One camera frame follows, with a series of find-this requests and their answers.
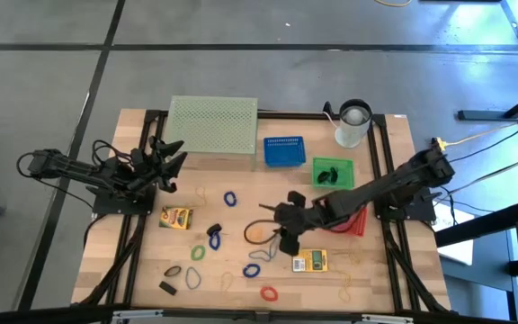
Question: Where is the black aluminium table frame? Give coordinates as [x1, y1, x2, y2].
[72, 109, 451, 316]

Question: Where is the gray cable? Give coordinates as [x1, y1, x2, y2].
[438, 148, 518, 194]

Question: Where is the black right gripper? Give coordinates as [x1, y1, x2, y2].
[259, 190, 327, 257]

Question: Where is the silver frame bracket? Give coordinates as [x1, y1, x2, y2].
[112, 308, 166, 322]
[361, 313, 415, 323]

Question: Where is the pale green perforated metal shelf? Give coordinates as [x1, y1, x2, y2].
[163, 94, 259, 172]

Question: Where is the yellow rubber band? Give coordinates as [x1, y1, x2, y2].
[337, 268, 354, 303]
[194, 185, 209, 208]
[219, 271, 236, 293]

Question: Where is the white cup with black rim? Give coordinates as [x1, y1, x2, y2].
[334, 98, 374, 149]

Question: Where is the green plastic basket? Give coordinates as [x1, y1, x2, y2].
[311, 157, 356, 191]

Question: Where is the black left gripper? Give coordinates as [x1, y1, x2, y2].
[126, 136, 189, 194]

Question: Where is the red spiral coil keychain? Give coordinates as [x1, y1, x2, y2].
[259, 285, 280, 302]

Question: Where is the black cable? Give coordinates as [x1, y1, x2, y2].
[447, 130, 518, 163]

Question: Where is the large dark rubber band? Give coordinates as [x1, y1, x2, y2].
[243, 219, 281, 246]

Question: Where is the blue plastic basket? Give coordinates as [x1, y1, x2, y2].
[263, 136, 308, 168]

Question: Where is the red plastic basket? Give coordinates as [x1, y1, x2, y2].
[328, 205, 369, 238]

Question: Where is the white sheet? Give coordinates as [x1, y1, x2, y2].
[433, 213, 476, 266]

